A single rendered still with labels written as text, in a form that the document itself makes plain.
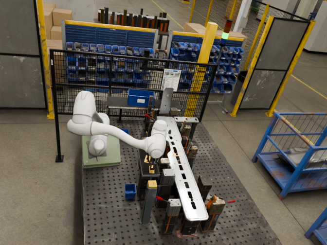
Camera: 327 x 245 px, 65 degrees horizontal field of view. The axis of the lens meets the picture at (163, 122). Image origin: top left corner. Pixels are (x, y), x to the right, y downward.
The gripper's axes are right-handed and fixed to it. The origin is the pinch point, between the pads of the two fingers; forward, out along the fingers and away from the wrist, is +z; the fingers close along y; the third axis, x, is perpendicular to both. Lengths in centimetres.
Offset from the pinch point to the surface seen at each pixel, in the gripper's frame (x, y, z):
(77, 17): 700, -209, 76
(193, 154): 45, 45, 23
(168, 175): 0.2, 14.4, 9.1
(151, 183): -14.0, -0.4, 4.1
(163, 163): 17.1, 12.0, 12.7
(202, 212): -25, 41, 20
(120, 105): 113, -33, 17
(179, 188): -3.3, 25.5, 20.1
